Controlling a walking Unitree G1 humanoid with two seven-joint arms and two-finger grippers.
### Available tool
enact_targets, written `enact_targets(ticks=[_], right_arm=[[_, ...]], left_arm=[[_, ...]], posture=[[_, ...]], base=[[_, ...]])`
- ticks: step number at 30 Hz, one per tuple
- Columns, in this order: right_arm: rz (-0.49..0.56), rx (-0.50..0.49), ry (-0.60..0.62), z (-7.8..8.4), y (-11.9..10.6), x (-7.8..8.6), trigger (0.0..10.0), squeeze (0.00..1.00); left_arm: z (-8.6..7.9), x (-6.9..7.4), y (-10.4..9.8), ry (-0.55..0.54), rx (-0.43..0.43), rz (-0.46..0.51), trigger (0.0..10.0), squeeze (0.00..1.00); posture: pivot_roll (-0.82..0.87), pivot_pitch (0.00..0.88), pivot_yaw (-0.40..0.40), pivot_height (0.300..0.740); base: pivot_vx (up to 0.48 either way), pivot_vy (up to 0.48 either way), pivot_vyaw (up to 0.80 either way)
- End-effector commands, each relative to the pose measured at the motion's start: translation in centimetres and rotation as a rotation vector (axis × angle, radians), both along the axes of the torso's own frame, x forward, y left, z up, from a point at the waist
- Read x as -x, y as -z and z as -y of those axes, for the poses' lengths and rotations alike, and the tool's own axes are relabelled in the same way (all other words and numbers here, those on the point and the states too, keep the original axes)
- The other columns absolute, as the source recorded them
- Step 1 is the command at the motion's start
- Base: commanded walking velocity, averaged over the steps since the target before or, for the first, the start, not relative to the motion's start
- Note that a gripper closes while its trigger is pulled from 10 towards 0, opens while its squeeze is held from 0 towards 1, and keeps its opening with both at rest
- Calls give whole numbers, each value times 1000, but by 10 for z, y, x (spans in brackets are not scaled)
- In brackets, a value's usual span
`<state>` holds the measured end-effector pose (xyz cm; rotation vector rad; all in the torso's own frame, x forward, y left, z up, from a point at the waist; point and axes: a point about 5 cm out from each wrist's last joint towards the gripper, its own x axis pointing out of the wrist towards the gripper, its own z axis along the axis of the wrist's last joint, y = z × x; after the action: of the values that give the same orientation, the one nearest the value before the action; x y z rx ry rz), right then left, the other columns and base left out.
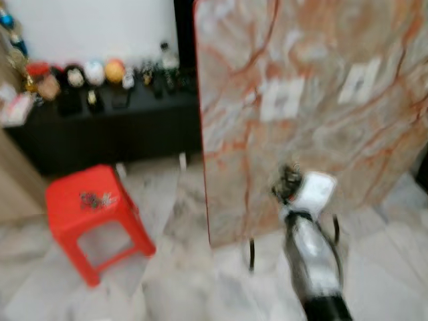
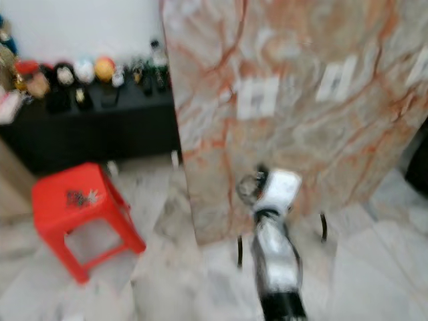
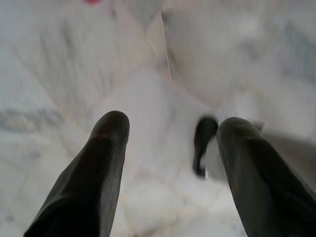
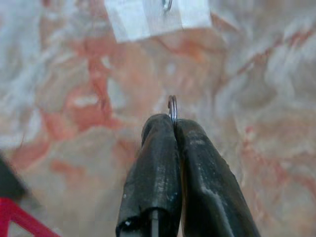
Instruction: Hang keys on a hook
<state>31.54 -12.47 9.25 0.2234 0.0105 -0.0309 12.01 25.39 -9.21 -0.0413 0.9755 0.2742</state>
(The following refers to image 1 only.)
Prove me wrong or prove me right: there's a green holder with phone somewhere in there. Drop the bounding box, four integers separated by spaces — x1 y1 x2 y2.
158 41 181 76

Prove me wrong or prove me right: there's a dark grey white figurine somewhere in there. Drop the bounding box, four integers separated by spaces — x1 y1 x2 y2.
137 63 158 88

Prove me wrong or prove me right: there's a black low TV console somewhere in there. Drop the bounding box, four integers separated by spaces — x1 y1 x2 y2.
5 82 202 179

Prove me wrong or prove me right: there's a flat black remote control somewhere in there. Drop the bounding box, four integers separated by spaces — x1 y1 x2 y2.
108 90 132 110

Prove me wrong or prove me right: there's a small black white figurine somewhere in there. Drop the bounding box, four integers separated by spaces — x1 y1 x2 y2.
122 70 136 90

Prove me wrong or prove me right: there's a black tape dispenser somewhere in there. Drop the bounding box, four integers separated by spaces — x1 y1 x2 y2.
86 88 105 112

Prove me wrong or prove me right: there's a red plastic stool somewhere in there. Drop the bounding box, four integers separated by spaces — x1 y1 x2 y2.
45 164 156 288

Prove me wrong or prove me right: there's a white blue duck plush toy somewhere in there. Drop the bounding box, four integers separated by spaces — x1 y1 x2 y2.
84 60 106 87

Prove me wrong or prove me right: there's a black wallet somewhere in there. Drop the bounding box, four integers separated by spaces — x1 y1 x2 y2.
56 90 85 116

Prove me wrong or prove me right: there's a black mouse plush toy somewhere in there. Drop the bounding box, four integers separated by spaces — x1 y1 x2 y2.
62 64 87 92

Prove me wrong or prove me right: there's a clear jar red lid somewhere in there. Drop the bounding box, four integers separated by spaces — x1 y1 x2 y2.
27 62 62 102

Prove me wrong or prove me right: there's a small gold trophy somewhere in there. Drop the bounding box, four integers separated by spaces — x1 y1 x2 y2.
17 62 38 94

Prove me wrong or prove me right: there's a pink white tissue pack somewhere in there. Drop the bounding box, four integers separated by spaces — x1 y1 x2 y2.
0 92 35 128

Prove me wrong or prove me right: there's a tall blue gold trophy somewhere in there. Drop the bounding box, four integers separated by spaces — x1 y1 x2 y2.
0 5 30 68

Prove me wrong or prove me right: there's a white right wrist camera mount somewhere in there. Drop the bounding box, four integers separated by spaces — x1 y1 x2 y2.
292 171 337 215

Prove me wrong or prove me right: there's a white adhesive wall hook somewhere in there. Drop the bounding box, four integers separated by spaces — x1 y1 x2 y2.
260 76 306 122
337 56 383 105

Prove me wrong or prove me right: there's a silver key bunch purple ring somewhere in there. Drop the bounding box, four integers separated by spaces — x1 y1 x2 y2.
79 191 114 210

